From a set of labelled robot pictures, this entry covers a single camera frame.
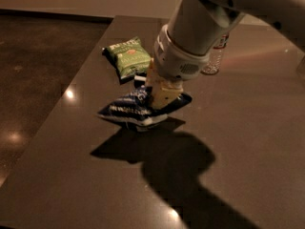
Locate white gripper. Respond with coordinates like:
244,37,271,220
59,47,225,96
145,25,209,110

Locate blue Kettle chip bag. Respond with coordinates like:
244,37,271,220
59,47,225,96
97,86,193,131

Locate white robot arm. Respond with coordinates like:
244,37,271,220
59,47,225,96
147,0,305,109

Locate green jalapeno chip bag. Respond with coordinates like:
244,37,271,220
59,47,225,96
102,36,151,80

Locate clear plastic water bottle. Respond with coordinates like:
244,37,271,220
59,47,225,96
201,33,229,75

